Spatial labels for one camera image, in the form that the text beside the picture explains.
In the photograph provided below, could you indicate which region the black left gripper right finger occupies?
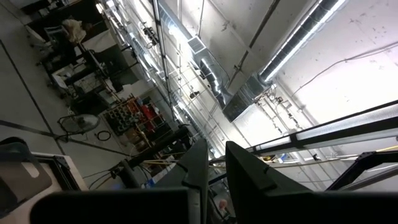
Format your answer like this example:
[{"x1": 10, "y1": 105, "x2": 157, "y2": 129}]
[{"x1": 225, "y1": 141, "x2": 312, "y2": 224}]

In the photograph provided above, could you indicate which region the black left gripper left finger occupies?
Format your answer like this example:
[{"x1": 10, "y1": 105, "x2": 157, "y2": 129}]
[{"x1": 154, "y1": 138, "x2": 209, "y2": 224}]

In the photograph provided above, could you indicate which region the black stand pole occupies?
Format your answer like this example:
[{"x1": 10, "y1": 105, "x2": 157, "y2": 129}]
[{"x1": 126, "y1": 124, "x2": 191, "y2": 169}]

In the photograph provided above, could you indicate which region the red parts shelf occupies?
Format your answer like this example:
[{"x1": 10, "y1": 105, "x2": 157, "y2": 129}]
[{"x1": 103, "y1": 95, "x2": 165, "y2": 138}]

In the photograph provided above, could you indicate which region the grey ceiling ventilation box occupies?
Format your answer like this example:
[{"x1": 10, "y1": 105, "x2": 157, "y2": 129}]
[{"x1": 222, "y1": 73, "x2": 272, "y2": 124}]

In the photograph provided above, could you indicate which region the black overhead light beam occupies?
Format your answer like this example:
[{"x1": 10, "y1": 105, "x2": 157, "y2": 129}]
[{"x1": 247, "y1": 99, "x2": 398, "y2": 156}]

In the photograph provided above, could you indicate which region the black floor fan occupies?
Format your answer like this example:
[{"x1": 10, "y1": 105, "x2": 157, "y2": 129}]
[{"x1": 57, "y1": 113, "x2": 101, "y2": 138}]

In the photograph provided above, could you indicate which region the cluttered black workbench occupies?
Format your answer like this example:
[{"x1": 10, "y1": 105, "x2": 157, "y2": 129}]
[{"x1": 24, "y1": 15, "x2": 141, "y2": 116}]

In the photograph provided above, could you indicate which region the dark smoky plastic bin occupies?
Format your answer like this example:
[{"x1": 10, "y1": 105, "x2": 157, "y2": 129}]
[{"x1": 0, "y1": 136, "x2": 53, "y2": 218}]

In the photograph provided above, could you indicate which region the yellow rope line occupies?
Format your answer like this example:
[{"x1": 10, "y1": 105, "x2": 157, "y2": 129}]
[{"x1": 141, "y1": 159, "x2": 181, "y2": 166}]

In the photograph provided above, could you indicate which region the silver flexible ceiling duct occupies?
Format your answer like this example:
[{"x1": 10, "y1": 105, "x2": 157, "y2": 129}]
[{"x1": 188, "y1": 35, "x2": 234, "y2": 108}]

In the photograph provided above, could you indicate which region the black diagonal frame strut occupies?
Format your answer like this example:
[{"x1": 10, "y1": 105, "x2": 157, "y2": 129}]
[{"x1": 326, "y1": 151, "x2": 398, "y2": 191}]

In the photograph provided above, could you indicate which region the black coiled floor cable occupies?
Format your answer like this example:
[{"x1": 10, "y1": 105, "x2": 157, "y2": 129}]
[{"x1": 94, "y1": 129, "x2": 112, "y2": 142}]

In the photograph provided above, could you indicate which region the long ribbed ceiling duct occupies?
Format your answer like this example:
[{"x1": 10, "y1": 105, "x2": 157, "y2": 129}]
[{"x1": 258, "y1": 0, "x2": 346, "y2": 84}]

